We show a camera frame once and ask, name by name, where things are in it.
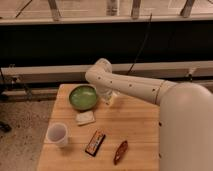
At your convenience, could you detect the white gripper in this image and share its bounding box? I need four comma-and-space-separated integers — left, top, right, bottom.
96, 86, 119, 106

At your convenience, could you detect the white bottle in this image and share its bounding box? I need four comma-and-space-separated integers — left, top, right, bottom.
100, 96, 110, 105

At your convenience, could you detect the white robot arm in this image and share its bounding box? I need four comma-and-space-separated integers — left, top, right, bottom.
85, 58, 213, 171

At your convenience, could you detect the green ceramic bowl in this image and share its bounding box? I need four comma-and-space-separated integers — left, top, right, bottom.
69, 85, 98, 111

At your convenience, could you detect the wooden table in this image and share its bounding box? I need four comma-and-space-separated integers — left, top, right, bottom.
37, 84, 159, 171

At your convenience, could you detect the brown snack wrapper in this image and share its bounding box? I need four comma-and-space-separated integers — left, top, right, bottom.
113, 141, 128, 165

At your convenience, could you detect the dark candy bar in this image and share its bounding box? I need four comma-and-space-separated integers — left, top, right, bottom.
85, 130, 106, 157

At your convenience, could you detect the white plastic cup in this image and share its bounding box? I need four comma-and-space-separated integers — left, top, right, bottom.
46, 123, 68, 148

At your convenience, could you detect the black cable on wall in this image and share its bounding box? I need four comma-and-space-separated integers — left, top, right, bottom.
125, 13, 153, 76

